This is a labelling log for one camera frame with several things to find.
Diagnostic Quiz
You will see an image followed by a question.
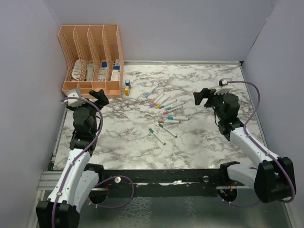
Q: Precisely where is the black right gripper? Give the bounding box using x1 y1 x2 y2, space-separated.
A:
194 88 228 121

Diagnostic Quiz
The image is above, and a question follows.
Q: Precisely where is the dark green cap marker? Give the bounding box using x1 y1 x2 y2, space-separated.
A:
158 123 177 138

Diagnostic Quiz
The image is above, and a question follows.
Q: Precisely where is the green cap marker pen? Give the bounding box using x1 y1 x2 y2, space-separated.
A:
149 128 166 145

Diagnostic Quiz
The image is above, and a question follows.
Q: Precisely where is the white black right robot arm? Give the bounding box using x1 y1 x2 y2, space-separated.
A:
193 88 296 203

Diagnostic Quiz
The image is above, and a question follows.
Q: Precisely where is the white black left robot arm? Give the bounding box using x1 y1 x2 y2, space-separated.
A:
36 89 109 228

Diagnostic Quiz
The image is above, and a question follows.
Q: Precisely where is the pink cap marker pen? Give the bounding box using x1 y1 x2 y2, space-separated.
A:
163 105 183 115

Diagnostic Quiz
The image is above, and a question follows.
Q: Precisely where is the blue cap marker pen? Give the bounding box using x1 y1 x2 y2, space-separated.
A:
145 84 159 98

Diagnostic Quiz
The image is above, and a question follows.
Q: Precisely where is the grey cap marker pen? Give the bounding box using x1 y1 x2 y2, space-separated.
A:
159 99 177 109

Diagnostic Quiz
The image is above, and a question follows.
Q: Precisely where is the yellow cap marker pen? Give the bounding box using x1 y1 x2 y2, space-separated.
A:
156 95 171 109

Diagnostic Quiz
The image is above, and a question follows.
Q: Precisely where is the blue white box in organizer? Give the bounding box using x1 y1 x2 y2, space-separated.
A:
97 61 107 81

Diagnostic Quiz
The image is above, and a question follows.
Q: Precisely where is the red white box in organizer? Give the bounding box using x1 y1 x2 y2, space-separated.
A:
110 59 120 81

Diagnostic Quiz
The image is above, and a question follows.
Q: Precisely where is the yellow small box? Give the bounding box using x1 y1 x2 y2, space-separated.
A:
125 86 130 95

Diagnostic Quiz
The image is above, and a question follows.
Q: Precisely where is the blue white small bottle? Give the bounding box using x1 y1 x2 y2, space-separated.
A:
125 80 131 88

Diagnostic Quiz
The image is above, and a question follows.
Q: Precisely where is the white device in organizer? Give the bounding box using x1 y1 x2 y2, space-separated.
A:
85 62 94 81

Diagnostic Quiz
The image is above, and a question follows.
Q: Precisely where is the white paper card in organizer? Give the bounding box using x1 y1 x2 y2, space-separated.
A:
71 59 82 81

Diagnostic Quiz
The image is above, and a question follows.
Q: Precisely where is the peach plastic file organizer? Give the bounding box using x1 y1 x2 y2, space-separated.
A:
58 25 124 99

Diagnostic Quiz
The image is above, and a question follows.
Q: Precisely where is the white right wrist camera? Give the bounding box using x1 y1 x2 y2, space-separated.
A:
215 78 233 95

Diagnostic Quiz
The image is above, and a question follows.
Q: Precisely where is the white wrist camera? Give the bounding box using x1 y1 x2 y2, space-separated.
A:
65 88 84 107
215 78 233 95

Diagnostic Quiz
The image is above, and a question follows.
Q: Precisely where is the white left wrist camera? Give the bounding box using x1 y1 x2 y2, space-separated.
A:
65 88 84 107

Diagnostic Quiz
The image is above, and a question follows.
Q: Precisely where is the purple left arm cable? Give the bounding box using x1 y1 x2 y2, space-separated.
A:
52 96 135 224

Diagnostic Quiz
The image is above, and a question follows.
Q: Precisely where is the black metal base rail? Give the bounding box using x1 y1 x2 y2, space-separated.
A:
47 154 247 198

